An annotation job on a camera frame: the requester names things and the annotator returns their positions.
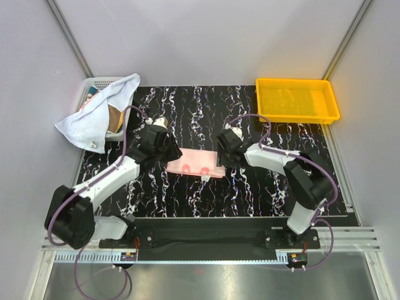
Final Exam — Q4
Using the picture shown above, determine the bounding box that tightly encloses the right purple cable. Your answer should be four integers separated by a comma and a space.
225, 113, 340, 270

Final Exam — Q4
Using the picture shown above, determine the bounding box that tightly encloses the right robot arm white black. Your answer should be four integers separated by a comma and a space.
217, 127, 338, 248

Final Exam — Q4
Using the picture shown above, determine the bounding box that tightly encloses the left small connector board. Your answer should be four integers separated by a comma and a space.
120, 252, 137, 262

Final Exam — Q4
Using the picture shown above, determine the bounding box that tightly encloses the brown towel in basket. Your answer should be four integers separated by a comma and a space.
106, 105, 126, 134

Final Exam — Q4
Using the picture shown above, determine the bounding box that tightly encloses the white perforated plastic basket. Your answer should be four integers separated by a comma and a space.
75, 77, 123, 142

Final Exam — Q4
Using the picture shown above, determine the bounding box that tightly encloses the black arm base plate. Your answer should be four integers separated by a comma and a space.
99, 217, 321, 250

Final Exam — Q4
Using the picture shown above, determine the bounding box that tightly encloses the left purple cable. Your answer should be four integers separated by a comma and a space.
46, 105, 154, 296

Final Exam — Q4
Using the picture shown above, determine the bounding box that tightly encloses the light blue white towel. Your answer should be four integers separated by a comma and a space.
55, 74, 140, 154

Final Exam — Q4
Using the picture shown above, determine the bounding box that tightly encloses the right small connector board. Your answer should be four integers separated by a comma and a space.
288, 252, 308, 268

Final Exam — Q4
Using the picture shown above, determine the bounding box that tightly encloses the purple cable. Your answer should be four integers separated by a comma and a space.
46, 105, 154, 296
225, 113, 340, 270

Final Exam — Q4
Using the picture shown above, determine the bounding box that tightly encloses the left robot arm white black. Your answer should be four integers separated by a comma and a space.
44, 117, 182, 249

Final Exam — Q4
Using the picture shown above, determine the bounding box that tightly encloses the black marble pattern mat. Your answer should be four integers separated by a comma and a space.
96, 86, 333, 218

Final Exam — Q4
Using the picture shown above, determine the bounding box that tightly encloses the pink rabbit towel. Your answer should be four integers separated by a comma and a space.
166, 148, 226, 181

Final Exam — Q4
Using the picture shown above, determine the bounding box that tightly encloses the small connector board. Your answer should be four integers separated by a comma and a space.
288, 252, 308, 268
120, 252, 137, 262

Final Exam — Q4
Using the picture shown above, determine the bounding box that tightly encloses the yellow plastic tray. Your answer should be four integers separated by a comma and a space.
256, 78, 341, 124

